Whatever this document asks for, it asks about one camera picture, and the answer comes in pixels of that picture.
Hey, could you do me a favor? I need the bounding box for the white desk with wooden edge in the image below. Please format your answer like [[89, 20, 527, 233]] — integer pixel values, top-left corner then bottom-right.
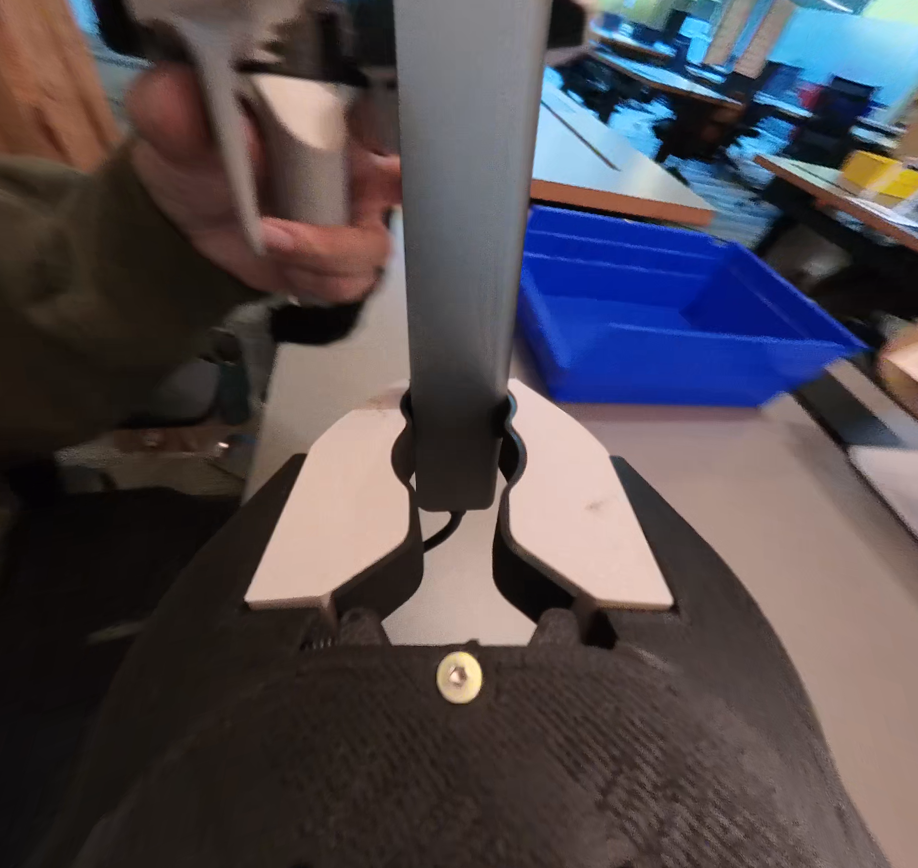
[[531, 79, 718, 227]]

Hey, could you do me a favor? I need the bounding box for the person's left forearm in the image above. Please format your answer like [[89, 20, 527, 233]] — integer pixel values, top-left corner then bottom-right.
[[0, 151, 277, 460]]

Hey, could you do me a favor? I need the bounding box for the blue plastic bin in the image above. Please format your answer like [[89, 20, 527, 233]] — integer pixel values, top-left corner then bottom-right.
[[516, 204, 869, 408]]

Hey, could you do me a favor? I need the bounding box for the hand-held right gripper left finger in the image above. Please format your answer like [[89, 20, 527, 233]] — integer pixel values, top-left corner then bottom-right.
[[244, 380, 424, 611]]

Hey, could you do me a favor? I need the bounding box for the cardboard box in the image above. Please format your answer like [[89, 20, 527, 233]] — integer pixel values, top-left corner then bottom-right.
[[878, 341, 918, 417]]

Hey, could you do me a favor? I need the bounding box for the yellow box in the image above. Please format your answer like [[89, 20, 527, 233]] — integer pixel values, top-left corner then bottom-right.
[[839, 151, 918, 198]]

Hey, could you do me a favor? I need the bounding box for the thin black cable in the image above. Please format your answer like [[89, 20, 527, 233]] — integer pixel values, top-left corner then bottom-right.
[[422, 509, 463, 549]]

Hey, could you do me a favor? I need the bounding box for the grey metal bar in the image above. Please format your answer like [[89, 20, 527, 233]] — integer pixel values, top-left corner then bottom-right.
[[389, 0, 559, 512]]

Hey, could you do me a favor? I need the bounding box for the black office chair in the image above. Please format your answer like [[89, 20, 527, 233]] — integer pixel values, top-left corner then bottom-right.
[[789, 75, 879, 166]]

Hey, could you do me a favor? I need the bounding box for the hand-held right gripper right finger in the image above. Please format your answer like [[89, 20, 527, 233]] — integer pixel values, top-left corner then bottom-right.
[[493, 379, 677, 612]]

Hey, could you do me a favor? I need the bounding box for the person's left hand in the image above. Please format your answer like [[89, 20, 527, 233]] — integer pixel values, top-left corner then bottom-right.
[[129, 65, 401, 306]]

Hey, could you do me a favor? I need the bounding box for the wooden panel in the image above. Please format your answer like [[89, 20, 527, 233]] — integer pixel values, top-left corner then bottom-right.
[[0, 0, 119, 173]]

